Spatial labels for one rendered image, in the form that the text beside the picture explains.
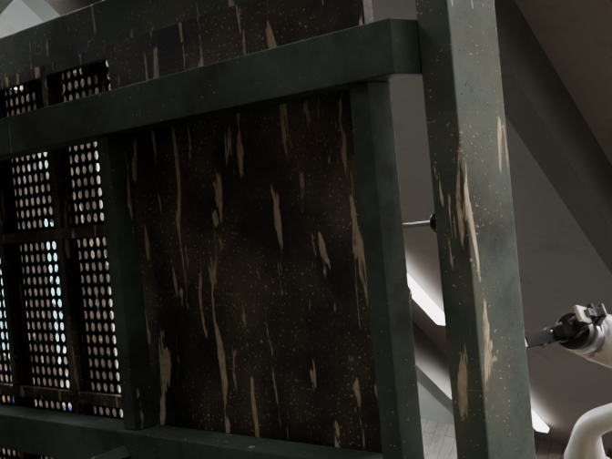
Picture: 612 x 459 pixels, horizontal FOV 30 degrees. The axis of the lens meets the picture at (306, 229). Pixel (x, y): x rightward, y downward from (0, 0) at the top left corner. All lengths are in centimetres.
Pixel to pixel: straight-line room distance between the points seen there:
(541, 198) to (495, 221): 600
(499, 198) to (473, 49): 22
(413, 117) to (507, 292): 560
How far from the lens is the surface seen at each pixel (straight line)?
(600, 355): 249
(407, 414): 172
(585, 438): 279
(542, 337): 234
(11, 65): 275
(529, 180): 750
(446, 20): 164
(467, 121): 164
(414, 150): 761
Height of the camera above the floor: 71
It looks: 22 degrees up
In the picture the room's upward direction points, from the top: 23 degrees clockwise
